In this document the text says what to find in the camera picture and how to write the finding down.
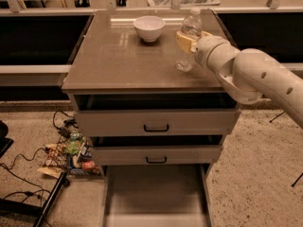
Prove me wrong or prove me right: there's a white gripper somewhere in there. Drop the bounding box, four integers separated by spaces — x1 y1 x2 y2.
175 30 231 68

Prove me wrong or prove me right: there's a clear plastic water bottle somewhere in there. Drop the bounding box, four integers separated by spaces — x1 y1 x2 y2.
175 8 203 72

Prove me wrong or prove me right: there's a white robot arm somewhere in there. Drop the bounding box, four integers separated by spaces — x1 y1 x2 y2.
175 31 303 128

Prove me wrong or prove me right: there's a top grey drawer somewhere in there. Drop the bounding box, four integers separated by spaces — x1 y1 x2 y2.
75 109 241 137

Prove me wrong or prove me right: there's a grey drawer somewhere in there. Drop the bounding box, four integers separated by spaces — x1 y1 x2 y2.
90 145 222 166
100 165 215 227
75 109 241 137

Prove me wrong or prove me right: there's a grey drawer cabinet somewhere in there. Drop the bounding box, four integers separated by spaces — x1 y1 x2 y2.
61 9 254 175

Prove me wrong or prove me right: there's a middle grey drawer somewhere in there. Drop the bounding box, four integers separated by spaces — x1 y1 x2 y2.
90 145 222 166

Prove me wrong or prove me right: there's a bottom grey drawer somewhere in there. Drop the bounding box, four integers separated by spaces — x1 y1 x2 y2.
100 165 215 227

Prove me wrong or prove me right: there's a white ceramic bowl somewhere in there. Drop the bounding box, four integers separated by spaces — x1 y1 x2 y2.
134 16 165 42

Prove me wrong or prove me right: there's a pile of snack packages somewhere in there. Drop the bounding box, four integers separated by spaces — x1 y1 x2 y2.
37 132 100 178

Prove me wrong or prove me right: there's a black tripod leg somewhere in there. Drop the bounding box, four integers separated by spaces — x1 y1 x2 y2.
291 173 303 187

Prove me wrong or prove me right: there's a black metal stand base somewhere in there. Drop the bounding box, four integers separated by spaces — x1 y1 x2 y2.
0 171 70 227

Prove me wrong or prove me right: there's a black power adapter with cable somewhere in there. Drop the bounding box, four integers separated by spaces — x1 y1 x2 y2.
52 111 78 139

